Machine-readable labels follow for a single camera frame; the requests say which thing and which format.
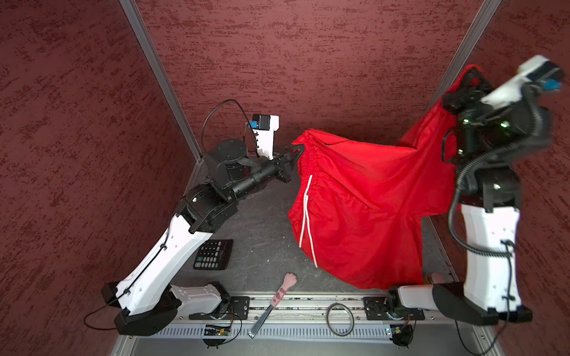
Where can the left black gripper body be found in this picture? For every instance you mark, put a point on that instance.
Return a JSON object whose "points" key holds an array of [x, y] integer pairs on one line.
{"points": [[280, 170]]}

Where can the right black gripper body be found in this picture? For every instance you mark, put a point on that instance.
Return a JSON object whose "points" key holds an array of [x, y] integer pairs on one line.
{"points": [[466, 101]]}

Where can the red shorts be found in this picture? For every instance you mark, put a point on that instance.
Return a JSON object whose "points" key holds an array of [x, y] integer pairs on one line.
{"points": [[358, 214]]}

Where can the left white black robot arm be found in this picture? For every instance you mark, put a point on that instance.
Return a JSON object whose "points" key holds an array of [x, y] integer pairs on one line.
{"points": [[146, 299]]}

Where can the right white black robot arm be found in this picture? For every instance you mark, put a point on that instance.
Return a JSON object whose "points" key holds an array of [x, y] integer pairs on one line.
{"points": [[495, 126]]}

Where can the black calculator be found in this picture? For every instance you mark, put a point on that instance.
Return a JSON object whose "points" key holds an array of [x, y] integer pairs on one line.
{"points": [[213, 255]]}

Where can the small glass jar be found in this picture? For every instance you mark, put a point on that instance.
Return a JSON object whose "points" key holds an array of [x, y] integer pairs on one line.
{"points": [[434, 279]]}

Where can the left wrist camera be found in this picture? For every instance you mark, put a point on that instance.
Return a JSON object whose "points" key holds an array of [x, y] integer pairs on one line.
{"points": [[264, 128]]}

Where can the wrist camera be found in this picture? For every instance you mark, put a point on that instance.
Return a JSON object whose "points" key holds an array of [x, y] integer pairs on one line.
{"points": [[538, 70], [264, 128]]}

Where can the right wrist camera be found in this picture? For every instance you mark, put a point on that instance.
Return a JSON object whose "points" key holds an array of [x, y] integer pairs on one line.
{"points": [[538, 70]]}

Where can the pink cat-paw handled knife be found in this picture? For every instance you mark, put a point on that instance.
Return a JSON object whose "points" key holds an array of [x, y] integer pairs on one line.
{"points": [[289, 281]]}

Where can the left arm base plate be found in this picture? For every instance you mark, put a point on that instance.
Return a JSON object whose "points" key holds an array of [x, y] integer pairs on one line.
{"points": [[233, 308]]}

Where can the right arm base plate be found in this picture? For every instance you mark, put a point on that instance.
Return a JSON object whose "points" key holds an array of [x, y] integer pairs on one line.
{"points": [[376, 308]]}

